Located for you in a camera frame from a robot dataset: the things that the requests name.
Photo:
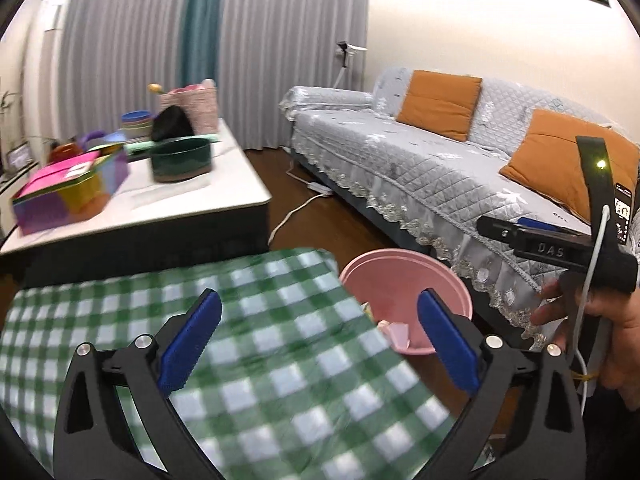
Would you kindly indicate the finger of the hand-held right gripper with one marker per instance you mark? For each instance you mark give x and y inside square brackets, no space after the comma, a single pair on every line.
[500,230]
[545,225]

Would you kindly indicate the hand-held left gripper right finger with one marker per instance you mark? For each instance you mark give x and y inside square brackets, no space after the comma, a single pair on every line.
[447,345]

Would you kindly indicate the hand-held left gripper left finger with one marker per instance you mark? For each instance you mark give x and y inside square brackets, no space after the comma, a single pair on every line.
[192,345]

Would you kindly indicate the pale plastic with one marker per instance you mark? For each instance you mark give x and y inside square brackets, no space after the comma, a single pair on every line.
[395,332]

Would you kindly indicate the pink plastic basin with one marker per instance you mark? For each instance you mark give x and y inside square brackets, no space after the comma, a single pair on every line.
[400,280]

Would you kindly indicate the person's right hand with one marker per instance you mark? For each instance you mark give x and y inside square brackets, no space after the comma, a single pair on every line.
[622,330]

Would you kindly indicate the orange cushion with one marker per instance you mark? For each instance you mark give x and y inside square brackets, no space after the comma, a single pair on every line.
[550,160]
[440,105]

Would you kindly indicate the green checked tablecloth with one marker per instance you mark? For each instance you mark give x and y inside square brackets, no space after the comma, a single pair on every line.
[280,340]

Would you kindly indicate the grey quilted sofa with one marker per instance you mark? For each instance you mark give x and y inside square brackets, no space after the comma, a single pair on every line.
[400,160]

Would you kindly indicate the white top coffee table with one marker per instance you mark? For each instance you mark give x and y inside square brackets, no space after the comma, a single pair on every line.
[210,200]

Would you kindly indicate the white power strip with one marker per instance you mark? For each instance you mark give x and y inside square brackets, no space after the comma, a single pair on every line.
[320,188]

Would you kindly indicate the dark green round tin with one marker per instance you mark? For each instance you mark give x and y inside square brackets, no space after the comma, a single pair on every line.
[182,160]

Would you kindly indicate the colourful rectangular box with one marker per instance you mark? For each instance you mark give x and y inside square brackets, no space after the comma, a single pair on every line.
[60,195]

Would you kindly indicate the mint green tray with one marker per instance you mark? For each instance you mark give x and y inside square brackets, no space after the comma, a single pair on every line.
[140,146]

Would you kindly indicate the light blue bowl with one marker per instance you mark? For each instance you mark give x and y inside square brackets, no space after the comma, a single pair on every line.
[116,137]

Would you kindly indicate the stack of colourful bowls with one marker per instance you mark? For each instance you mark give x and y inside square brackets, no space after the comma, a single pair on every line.
[136,122]

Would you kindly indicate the orange plastic pot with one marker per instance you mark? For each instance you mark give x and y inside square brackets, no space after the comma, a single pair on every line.
[65,152]

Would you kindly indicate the white floor lamp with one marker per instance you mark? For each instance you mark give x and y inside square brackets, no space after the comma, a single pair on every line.
[345,50]

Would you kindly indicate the pink patterned bag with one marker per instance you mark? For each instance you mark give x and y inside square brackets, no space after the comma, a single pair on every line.
[200,107]

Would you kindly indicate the yellow artificial flower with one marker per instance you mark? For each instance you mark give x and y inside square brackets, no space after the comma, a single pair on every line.
[156,88]

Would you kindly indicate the grey curtain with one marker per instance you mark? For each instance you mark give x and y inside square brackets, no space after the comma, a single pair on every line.
[125,35]
[290,50]

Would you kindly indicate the thin bamboo plant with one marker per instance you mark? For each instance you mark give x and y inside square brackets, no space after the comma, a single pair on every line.
[6,102]

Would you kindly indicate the teal curtain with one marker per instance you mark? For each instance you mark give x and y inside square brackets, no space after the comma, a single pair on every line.
[202,20]

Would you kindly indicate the white standing air conditioner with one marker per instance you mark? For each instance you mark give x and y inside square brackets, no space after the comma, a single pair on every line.
[52,15]

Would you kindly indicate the small photo frame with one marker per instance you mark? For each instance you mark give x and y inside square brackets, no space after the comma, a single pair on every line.
[20,157]

